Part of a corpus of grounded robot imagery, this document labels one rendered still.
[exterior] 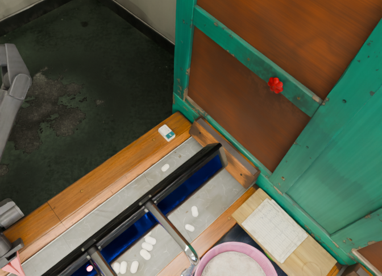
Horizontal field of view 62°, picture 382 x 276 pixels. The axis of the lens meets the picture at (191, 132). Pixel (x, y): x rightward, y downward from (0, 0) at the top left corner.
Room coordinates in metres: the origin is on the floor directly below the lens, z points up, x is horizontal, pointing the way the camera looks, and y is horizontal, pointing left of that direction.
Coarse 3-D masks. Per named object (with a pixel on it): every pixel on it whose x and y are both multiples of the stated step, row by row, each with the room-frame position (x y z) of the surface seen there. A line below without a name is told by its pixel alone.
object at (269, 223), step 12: (264, 204) 0.39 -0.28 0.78; (276, 204) 0.40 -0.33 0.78; (252, 216) 0.35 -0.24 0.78; (264, 216) 0.35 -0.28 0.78; (276, 216) 0.36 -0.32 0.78; (288, 216) 0.36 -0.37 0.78; (252, 228) 0.31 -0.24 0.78; (264, 228) 0.31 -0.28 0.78; (276, 228) 0.32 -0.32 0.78; (288, 228) 0.32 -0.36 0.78; (300, 228) 0.33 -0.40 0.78; (264, 240) 0.27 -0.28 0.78; (276, 240) 0.28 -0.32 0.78; (288, 240) 0.28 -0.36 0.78; (300, 240) 0.29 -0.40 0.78; (276, 252) 0.24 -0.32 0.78; (288, 252) 0.25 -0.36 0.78
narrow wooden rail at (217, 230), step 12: (252, 192) 0.44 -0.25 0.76; (240, 204) 0.39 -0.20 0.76; (228, 216) 0.34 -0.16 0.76; (216, 228) 0.29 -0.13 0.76; (228, 228) 0.30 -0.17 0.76; (204, 240) 0.25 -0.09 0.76; (216, 240) 0.26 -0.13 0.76; (204, 252) 0.21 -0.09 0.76; (168, 264) 0.16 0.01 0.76; (180, 264) 0.17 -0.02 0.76
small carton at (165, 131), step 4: (160, 128) 0.64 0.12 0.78; (164, 128) 0.64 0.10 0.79; (168, 128) 0.64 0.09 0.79; (160, 132) 0.62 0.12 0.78; (164, 132) 0.62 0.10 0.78; (168, 132) 0.62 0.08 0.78; (172, 132) 0.63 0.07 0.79; (164, 136) 0.61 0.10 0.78; (168, 136) 0.61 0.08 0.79; (172, 136) 0.61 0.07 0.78; (168, 140) 0.59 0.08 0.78
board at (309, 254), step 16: (256, 192) 0.43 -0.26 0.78; (240, 208) 0.37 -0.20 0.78; (240, 224) 0.31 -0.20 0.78; (256, 240) 0.27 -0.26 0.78; (304, 240) 0.29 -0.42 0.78; (272, 256) 0.23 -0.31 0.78; (288, 256) 0.23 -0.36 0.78; (304, 256) 0.24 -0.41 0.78; (320, 256) 0.25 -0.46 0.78; (288, 272) 0.19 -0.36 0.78; (304, 272) 0.19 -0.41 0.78; (320, 272) 0.20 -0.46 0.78
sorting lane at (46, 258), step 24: (192, 144) 0.61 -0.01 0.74; (168, 168) 0.50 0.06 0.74; (120, 192) 0.38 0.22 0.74; (144, 192) 0.39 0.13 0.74; (216, 192) 0.43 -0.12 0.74; (240, 192) 0.44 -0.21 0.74; (96, 216) 0.29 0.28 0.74; (168, 216) 0.32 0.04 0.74; (192, 216) 0.33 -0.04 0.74; (216, 216) 0.34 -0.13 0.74; (72, 240) 0.20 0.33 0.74; (144, 240) 0.23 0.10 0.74; (168, 240) 0.24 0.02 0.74; (192, 240) 0.25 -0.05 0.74; (24, 264) 0.11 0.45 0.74; (48, 264) 0.12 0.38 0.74; (120, 264) 0.15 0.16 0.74; (144, 264) 0.16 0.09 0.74
